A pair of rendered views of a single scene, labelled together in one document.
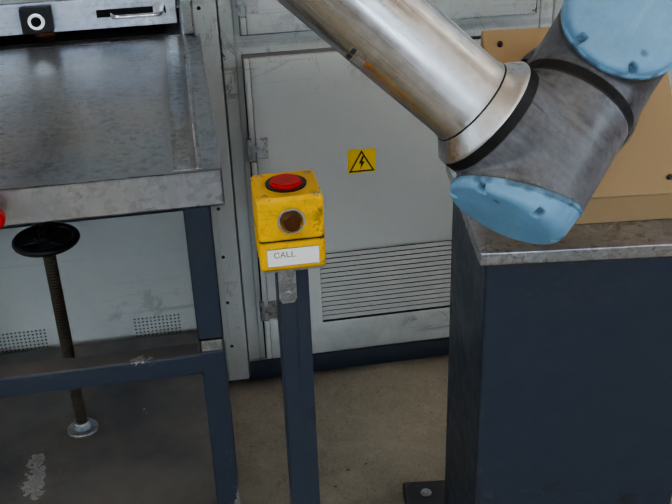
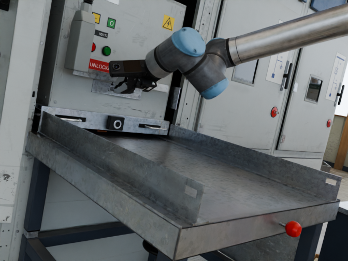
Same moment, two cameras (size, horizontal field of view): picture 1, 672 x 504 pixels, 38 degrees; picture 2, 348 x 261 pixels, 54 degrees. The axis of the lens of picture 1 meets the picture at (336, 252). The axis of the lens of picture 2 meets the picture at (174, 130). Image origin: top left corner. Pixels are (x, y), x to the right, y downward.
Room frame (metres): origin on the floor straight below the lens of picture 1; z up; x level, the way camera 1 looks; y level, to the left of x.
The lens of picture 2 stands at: (0.76, 1.09, 1.05)
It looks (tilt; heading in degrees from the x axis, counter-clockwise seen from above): 6 degrees down; 325
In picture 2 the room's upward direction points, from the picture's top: 12 degrees clockwise
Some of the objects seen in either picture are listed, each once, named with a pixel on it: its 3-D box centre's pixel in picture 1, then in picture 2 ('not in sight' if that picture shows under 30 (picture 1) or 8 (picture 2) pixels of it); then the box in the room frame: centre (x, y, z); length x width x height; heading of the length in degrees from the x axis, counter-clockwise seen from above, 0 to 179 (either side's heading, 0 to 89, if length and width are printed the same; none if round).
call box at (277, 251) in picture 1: (288, 220); not in sight; (1.08, 0.06, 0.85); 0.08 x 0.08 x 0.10; 9
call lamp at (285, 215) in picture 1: (292, 223); not in sight; (1.03, 0.05, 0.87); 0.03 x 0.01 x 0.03; 99
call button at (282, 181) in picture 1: (285, 185); not in sight; (1.08, 0.06, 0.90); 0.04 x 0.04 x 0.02
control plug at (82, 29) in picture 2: not in sight; (80, 41); (1.82, 0.77, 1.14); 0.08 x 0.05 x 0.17; 9
